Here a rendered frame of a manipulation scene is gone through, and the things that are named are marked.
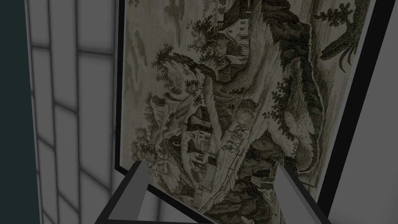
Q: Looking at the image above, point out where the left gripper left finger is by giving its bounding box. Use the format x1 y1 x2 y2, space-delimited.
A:
95 160 150 222

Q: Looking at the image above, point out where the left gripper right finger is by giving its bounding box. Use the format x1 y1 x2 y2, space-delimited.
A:
273 165 332 224

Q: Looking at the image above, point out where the black framed landscape engraving picture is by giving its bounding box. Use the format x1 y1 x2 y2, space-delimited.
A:
114 0 391 224

